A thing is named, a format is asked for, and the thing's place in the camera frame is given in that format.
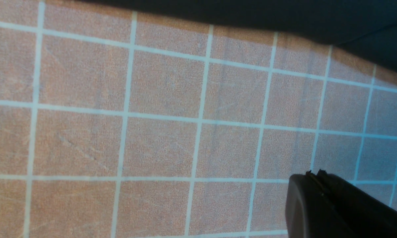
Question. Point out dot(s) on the gray long-sleeved shirt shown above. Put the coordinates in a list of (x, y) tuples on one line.
[(365, 28)]

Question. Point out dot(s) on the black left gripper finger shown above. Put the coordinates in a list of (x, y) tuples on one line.
[(324, 205)]

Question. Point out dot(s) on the pink checkered tablecloth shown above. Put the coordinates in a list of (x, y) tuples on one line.
[(119, 124)]

